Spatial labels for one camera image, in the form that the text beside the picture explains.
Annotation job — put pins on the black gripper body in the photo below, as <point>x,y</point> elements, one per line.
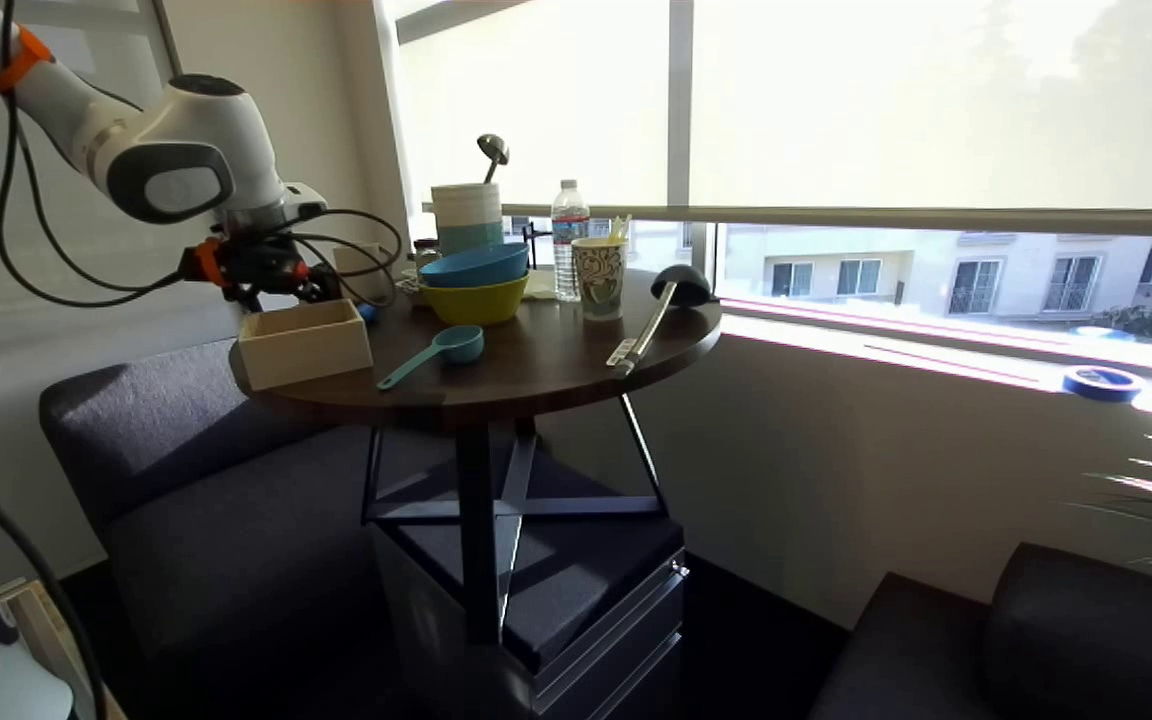
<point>253,263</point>

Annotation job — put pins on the orange rectangular block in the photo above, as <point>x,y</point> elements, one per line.
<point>296,272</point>

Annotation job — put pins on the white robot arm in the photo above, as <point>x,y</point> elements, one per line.
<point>176,145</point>

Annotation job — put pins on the blue cylinder block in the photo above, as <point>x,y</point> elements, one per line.
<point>371,312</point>

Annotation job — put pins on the cardboard box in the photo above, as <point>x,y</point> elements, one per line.
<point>301,345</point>

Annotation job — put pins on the teal plastic spoon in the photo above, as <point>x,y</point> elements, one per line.
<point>437,352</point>

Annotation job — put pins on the blue bowl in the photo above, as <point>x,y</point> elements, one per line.
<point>474,267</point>

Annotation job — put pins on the teal cup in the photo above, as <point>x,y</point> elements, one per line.
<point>469,237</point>

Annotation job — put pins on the yellow bowl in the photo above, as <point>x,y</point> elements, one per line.
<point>474,305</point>

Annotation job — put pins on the white mug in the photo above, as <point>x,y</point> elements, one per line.
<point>464,201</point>

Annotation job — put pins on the black headed utensil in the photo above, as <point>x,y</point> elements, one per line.
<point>492,148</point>

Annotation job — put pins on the clear water bottle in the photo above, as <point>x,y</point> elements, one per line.
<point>569,232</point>

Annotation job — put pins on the grey fabric sofa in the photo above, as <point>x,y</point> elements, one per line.
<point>201,532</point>

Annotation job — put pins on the patterned drinking cup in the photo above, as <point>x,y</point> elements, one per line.
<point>599,282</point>

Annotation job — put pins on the grey metal cabinet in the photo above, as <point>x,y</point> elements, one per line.
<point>602,641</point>

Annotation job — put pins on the blue dish on sill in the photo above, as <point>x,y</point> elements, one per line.
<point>1100,384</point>

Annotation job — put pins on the black ottoman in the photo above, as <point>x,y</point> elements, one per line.
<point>1028,641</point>

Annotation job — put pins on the black metal table frame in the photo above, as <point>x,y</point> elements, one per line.
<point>477,532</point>

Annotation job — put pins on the white window frame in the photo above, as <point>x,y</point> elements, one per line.
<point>676,106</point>

